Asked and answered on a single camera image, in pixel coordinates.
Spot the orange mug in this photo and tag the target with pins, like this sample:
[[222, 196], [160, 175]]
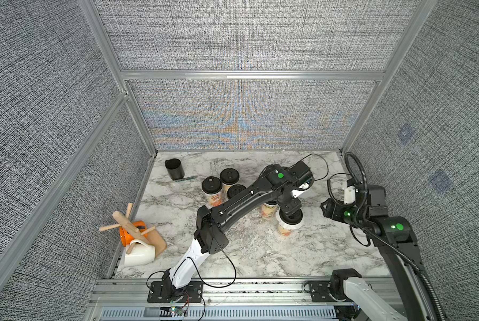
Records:
[[125, 237]]

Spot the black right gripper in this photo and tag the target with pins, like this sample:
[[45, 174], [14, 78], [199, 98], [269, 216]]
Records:
[[330, 206]]

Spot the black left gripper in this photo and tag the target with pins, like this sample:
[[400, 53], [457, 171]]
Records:
[[289, 206]]

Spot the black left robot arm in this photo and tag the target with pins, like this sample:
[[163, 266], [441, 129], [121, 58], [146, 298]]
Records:
[[282, 185]]

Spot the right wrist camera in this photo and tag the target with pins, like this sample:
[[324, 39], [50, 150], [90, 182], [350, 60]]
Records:
[[374, 196]]

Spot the fork with teal handle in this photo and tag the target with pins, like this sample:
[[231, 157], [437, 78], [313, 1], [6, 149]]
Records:
[[165, 183]]

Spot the yellow paper cup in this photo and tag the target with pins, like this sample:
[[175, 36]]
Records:
[[269, 209]]

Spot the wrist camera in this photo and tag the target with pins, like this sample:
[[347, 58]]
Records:
[[374, 196], [303, 176]]

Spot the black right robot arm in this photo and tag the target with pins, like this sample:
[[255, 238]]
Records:
[[398, 246]]

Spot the black cylindrical cup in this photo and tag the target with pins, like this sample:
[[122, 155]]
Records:
[[175, 169]]

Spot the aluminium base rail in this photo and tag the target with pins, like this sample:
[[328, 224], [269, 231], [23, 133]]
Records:
[[246, 299]]

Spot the wooden mug tree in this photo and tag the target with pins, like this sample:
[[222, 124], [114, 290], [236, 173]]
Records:
[[151, 235]]

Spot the black plastic cup lid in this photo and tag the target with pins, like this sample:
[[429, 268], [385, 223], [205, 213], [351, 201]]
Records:
[[212, 185], [229, 176], [235, 190], [293, 219]]

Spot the milk tea paper cup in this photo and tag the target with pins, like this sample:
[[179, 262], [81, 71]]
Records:
[[215, 199]]

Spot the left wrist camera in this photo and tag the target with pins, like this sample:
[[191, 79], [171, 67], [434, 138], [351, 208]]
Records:
[[303, 176]]

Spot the white mug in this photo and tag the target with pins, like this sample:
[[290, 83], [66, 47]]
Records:
[[138, 253]]

